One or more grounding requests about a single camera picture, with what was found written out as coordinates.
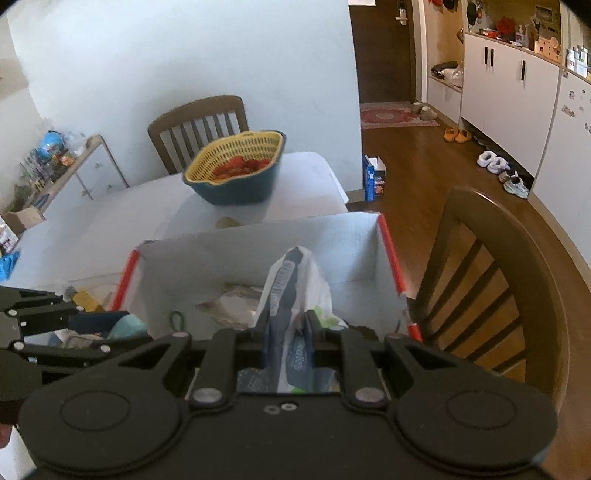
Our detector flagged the wooden slat-back chair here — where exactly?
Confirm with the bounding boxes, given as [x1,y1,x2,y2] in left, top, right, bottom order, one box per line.
[148,95,250,175]

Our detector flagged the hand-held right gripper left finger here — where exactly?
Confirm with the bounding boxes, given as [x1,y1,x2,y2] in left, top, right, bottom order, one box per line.
[115,314,273,411]

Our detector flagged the white and wood wall cabinet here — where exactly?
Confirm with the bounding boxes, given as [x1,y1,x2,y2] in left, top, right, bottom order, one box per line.
[418,0,591,217]

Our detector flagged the blue carton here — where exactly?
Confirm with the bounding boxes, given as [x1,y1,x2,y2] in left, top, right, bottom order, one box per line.
[363,154,387,203]

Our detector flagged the pile of red strawberries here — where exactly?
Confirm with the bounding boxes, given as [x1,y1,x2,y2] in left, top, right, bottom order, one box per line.
[211,156,273,181]

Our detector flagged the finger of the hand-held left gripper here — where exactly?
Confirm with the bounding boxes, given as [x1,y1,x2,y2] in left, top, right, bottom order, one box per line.
[0,286,131,335]
[11,336,155,371]

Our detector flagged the group of cabinet stickers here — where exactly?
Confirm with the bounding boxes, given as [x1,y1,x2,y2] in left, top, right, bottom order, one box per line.
[561,88,591,130]

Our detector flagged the white wooden-top sideboard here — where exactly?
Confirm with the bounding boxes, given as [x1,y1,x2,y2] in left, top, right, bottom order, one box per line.
[41,135,130,217]

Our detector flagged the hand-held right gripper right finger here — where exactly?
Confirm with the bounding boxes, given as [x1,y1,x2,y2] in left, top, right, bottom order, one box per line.
[302,310,467,411]

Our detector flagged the yellow colander basket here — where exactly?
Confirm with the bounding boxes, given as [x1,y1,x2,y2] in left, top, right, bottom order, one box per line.
[184,130,286,183]

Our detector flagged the blue globe toy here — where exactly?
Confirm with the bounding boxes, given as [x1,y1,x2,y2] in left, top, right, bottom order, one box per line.
[39,130,65,158]

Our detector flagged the white cardboard box red edges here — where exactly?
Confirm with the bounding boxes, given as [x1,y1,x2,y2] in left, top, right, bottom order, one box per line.
[110,212,423,393]

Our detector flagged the small cardboard box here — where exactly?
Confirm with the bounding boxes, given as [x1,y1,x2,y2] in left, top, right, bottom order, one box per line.
[2,206,47,236]

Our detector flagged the light green oval case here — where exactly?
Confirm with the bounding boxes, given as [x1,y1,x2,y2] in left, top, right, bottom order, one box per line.
[108,314,148,340]

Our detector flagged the wooden toy box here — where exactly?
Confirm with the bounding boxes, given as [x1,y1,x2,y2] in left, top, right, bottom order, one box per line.
[534,34,561,63]

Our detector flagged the dark brown door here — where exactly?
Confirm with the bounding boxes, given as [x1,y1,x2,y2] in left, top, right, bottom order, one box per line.
[349,0,419,104]

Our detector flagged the dark bag on bench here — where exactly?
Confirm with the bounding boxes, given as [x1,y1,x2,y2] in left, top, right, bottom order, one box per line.
[431,60,464,86]

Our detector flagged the red and white package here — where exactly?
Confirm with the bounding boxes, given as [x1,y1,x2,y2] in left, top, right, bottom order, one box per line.
[0,217,21,252]

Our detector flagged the white plastic bag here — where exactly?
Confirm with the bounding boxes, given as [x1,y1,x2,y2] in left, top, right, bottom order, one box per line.
[252,246,349,393]

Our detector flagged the wooden round-back chair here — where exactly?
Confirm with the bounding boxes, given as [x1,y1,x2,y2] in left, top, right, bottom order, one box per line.
[406,186,571,411]

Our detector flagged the red patterned rug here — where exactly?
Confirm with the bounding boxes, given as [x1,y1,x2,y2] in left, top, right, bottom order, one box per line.
[360,102,440,130]

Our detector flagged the blue cloth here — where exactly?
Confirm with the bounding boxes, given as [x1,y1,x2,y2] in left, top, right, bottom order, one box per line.
[0,251,21,281]

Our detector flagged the blue basin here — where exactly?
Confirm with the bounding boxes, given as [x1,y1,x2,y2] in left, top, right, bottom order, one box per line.
[184,138,287,206]

